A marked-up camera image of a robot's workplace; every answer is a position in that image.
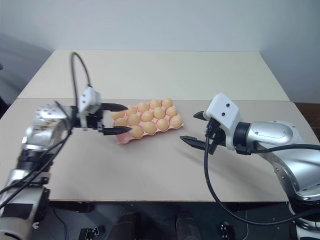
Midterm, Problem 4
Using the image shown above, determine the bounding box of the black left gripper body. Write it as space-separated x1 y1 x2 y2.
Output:
79 106 105 133

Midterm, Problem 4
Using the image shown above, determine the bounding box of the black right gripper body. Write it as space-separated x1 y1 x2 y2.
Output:
204 117 227 156

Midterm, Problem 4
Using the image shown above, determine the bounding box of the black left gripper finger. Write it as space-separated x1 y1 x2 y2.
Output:
101 102 129 113
98 126 133 136

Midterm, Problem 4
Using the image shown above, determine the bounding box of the pink egg tray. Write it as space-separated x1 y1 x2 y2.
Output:
111 104 185 146

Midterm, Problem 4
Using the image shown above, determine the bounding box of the dark rounded shape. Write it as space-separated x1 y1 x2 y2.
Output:
175 209 204 240
109 211 138 240

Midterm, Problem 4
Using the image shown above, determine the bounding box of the black under-table bar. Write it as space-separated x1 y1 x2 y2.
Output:
48 200 95 214

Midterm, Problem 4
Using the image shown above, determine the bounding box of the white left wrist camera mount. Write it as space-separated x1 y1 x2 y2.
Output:
79 85 102 116

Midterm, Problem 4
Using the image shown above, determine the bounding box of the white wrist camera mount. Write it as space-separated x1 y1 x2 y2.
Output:
79 85 102 116
202 92 242 151

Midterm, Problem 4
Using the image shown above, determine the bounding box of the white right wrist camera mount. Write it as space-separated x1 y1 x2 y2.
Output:
202 92 242 151

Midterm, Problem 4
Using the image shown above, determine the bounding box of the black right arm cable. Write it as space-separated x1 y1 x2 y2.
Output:
203 119 320 225

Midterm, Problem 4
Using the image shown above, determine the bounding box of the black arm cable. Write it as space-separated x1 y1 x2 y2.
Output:
203 119 320 225
0 51 94 208

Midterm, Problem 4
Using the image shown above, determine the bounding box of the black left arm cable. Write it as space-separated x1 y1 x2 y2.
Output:
0 51 94 208

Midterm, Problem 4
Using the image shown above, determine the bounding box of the black floor bracket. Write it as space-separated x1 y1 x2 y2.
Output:
219 220 231 240
79 224 106 240

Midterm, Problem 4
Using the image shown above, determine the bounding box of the thin black floor cable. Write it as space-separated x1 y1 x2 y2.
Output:
53 206 75 240

